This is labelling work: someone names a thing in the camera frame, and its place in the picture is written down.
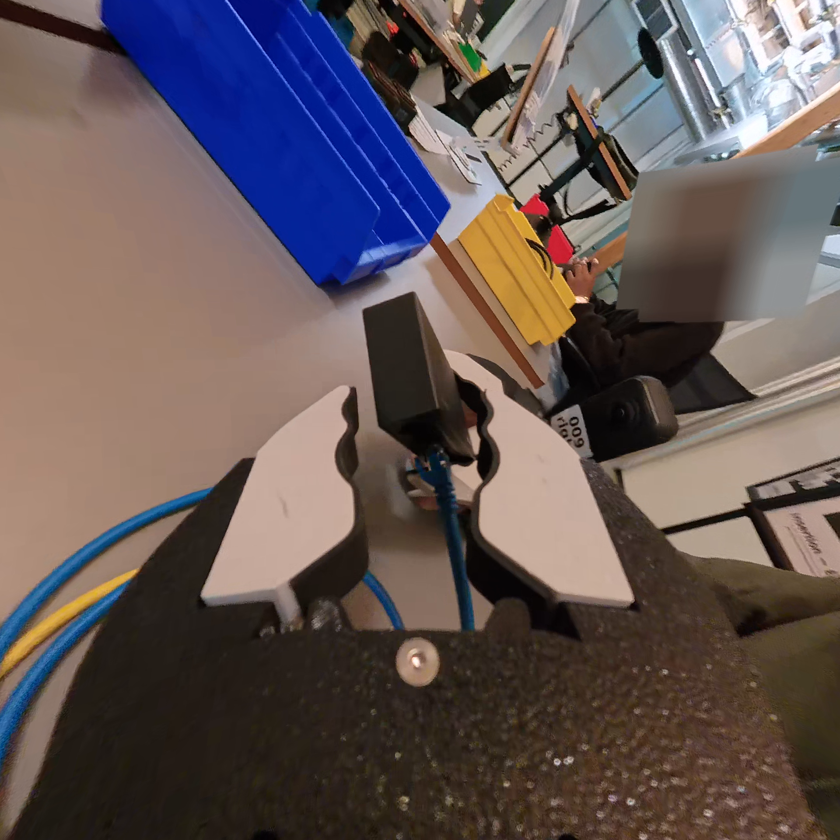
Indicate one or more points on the small yellow plastic bin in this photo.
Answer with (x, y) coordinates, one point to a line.
(512, 275)

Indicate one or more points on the black framed printed sheet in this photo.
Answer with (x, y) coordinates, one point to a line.
(807, 531)

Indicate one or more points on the silver ventilation duct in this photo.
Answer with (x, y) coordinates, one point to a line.
(689, 85)

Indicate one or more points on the wood edged table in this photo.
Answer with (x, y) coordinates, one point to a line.
(489, 298)

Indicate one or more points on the blue plastic bin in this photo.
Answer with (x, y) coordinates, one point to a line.
(262, 131)

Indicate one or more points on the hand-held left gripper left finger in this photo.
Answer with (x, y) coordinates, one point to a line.
(295, 505)

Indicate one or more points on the white paper sheets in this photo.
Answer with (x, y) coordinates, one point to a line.
(446, 141)

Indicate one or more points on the red plastic bin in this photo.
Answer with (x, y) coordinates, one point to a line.
(558, 246)

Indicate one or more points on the person's right forearm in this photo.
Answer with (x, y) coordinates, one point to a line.
(787, 656)

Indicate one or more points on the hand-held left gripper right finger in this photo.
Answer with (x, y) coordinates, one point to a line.
(551, 518)

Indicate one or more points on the black network switch box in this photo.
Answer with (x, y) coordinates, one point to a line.
(400, 354)

